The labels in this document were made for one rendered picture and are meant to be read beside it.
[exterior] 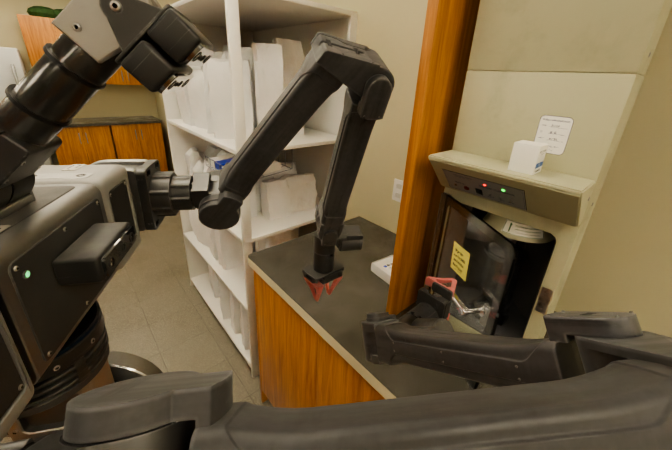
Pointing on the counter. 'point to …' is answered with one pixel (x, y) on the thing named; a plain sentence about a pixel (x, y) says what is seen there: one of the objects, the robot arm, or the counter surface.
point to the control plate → (487, 189)
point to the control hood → (576, 199)
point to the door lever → (467, 308)
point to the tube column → (572, 8)
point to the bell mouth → (517, 230)
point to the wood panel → (435, 109)
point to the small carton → (527, 157)
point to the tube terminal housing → (520, 90)
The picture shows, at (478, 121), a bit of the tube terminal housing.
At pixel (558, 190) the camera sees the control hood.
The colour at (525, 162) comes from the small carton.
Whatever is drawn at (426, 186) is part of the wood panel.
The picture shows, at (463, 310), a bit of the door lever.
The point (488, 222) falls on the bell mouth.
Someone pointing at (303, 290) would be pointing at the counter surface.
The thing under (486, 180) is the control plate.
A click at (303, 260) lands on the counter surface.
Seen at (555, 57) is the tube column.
